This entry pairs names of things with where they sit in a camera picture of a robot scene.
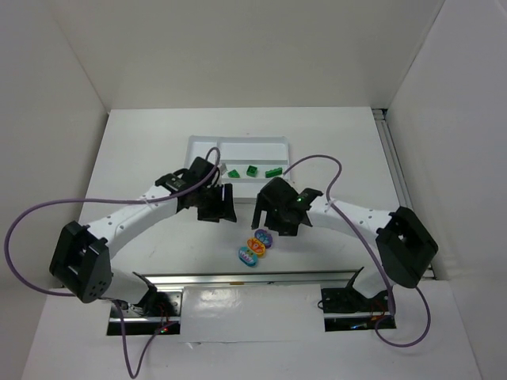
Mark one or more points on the purple flower lego piece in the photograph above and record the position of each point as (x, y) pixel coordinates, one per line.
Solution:
(264, 237)

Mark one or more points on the green square lego brick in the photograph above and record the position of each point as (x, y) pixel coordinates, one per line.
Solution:
(251, 171)

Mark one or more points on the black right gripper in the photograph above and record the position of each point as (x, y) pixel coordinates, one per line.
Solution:
(273, 211)

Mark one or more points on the aluminium table edge rail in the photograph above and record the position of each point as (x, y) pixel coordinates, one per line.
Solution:
(250, 278)

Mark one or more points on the green sloped lego brick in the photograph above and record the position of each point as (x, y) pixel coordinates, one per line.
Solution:
(233, 174)

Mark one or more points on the teal frog lego piece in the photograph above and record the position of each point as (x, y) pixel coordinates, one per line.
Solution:
(247, 256)

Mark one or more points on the white divided plastic tray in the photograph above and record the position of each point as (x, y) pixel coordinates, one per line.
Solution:
(238, 153)

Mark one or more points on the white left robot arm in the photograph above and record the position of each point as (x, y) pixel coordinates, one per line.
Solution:
(83, 254)

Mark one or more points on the yellow butterfly lego piece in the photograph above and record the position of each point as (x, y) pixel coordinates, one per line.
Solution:
(256, 246)

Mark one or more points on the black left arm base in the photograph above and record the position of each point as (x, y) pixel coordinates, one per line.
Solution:
(163, 315)

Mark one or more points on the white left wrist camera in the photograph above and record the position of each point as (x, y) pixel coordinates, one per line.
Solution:
(223, 170)

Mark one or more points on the aluminium right side rail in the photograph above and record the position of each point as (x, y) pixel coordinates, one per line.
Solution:
(396, 158)

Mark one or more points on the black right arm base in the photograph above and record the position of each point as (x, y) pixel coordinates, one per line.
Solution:
(345, 309)

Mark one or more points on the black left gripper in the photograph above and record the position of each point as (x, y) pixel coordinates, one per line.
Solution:
(216, 203)

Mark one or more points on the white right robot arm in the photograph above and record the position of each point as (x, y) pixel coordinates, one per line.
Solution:
(358, 222)

